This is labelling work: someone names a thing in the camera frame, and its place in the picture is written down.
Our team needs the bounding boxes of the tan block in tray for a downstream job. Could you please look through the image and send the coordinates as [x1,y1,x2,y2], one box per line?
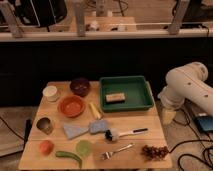
[105,93,125,103]

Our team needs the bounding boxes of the black cable on floor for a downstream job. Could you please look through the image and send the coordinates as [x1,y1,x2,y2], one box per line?
[169,107,213,171]

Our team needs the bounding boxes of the green plastic tray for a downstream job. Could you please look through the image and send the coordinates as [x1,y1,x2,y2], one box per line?
[99,76,154,112]

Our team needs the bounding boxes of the white cup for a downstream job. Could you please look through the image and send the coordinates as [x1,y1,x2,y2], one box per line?
[42,85,59,102]

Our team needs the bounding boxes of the green pepper toy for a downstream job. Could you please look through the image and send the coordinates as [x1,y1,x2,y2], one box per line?
[55,151,82,168]

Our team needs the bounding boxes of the red bowl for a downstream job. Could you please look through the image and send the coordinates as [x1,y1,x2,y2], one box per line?
[58,95,86,118]

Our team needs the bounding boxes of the blue cloth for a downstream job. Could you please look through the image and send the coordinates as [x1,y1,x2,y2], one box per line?
[63,124,88,139]

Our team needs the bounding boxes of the orange tomato toy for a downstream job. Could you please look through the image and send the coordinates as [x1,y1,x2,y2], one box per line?
[39,140,54,155]

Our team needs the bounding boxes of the silver fork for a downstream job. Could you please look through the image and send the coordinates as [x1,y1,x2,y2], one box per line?
[101,143,135,160]

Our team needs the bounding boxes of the black white dish brush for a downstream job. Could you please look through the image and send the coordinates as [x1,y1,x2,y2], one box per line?
[105,128,147,142]

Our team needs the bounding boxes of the dark maroon bowl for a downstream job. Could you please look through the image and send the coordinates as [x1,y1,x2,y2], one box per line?
[70,78,90,97]

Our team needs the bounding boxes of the blue sponge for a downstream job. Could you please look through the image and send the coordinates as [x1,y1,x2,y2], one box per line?
[89,120,109,134]

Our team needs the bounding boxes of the blue box on floor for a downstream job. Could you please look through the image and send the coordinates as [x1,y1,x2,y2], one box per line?
[195,116,213,133]

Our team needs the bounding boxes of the brown grape bunch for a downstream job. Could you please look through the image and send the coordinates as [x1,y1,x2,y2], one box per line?
[141,145,169,160]

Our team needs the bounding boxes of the metal cup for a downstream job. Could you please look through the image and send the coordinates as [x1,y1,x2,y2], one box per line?
[36,117,53,135]

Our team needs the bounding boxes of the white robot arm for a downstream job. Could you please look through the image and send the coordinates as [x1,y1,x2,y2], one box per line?
[158,62,213,125]

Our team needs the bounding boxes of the black bag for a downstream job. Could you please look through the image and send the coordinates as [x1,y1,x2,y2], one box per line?
[10,0,67,27]

